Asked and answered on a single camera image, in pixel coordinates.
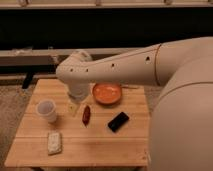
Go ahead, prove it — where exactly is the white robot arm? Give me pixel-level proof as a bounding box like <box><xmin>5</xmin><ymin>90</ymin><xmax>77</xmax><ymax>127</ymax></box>
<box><xmin>56</xmin><ymin>36</ymin><xmax>213</xmax><ymax>171</ymax></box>

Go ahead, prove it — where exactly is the red chip bag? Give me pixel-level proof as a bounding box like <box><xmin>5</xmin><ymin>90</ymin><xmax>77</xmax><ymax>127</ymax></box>
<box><xmin>82</xmin><ymin>105</ymin><xmax>91</xmax><ymax>126</ymax></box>

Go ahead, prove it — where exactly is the white plastic cup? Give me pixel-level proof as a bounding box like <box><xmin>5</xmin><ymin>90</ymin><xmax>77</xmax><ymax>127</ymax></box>
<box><xmin>36</xmin><ymin>99</ymin><xmax>57</xmax><ymax>123</ymax></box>

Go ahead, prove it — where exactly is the wooden table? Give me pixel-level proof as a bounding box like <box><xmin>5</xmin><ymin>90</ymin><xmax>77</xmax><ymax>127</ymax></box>
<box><xmin>5</xmin><ymin>79</ymin><xmax>149</xmax><ymax>167</ymax></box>

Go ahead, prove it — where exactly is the orange bowl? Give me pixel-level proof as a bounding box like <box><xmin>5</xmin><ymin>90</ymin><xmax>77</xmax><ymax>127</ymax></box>
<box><xmin>92</xmin><ymin>83</ymin><xmax>122</xmax><ymax>105</ymax></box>

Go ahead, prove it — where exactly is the white snack packet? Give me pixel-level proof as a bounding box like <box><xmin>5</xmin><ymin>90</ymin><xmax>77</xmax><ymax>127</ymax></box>
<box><xmin>47</xmin><ymin>132</ymin><xmax>62</xmax><ymax>155</ymax></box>

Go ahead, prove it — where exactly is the black phone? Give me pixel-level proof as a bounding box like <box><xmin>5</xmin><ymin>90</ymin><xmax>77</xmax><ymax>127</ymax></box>
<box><xmin>108</xmin><ymin>112</ymin><xmax>129</xmax><ymax>132</ymax></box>

